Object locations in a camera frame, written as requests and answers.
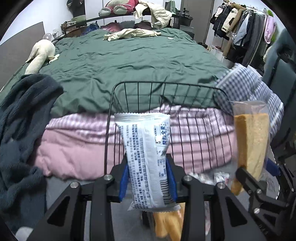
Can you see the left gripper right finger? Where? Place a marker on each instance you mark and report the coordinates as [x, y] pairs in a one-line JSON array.
[[229, 220]]

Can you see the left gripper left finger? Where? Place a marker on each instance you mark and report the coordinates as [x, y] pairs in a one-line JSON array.
[[65, 219]]

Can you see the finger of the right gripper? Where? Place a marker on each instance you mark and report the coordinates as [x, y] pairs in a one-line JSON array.
[[244, 180], [272, 168]]

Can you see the bagged toast slice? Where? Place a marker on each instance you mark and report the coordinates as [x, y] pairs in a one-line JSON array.
[[252, 128]]

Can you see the grey white snack packet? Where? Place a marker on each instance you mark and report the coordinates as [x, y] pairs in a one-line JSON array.
[[146, 137]]

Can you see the pink checked quilt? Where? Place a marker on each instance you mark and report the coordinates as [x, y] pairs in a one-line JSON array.
[[73, 147]]

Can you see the bagged toast below gripper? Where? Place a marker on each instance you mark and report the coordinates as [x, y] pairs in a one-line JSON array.
[[169, 224]]

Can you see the blue checked quilt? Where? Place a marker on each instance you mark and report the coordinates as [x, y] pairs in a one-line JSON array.
[[242, 83]]

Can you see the green duvet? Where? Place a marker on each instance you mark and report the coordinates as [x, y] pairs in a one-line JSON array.
[[89, 67]]

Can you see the dark blue fleece blanket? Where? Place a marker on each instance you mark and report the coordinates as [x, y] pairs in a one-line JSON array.
[[25, 112]]

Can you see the clothes rack with clothes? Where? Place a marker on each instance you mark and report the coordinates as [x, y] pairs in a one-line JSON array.
[[246, 34]]

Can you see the cream plush toy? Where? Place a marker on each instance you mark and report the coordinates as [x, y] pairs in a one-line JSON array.
[[42, 51]]

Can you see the cream garment on bed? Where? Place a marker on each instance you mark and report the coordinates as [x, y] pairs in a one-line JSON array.
[[131, 33]]

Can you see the white jacket on shelf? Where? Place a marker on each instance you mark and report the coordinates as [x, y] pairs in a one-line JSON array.
[[159, 15]]

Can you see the pink plush toy on shelf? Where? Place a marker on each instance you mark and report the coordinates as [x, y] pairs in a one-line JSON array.
[[118, 7]]

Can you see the black wire basket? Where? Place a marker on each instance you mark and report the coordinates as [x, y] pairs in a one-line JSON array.
[[201, 137]]

